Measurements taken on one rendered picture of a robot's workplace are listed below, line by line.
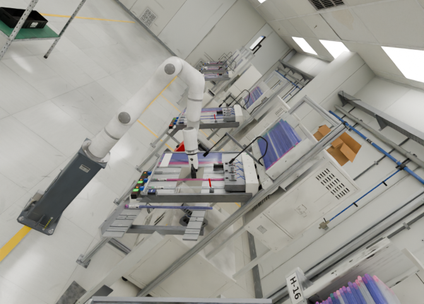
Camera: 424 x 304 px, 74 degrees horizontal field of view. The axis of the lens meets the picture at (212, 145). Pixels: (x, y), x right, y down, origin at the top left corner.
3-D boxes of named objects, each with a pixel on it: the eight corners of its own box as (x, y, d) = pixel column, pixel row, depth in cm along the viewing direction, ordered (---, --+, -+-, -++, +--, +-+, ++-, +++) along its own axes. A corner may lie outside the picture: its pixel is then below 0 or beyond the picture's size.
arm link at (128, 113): (133, 123, 180) (125, 132, 165) (118, 110, 177) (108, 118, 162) (187, 66, 166) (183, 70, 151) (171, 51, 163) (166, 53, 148)
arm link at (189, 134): (185, 145, 185) (183, 151, 177) (183, 125, 180) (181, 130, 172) (198, 144, 184) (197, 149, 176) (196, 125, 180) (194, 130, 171)
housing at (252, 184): (245, 202, 185) (245, 183, 179) (240, 168, 230) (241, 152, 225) (257, 202, 184) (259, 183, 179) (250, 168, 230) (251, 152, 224)
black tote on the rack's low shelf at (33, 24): (10, 28, 282) (16, 19, 279) (-6, 15, 278) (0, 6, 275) (43, 28, 335) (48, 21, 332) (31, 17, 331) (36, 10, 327)
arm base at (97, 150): (77, 151, 171) (95, 130, 165) (86, 137, 187) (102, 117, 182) (105, 168, 179) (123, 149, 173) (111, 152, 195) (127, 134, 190)
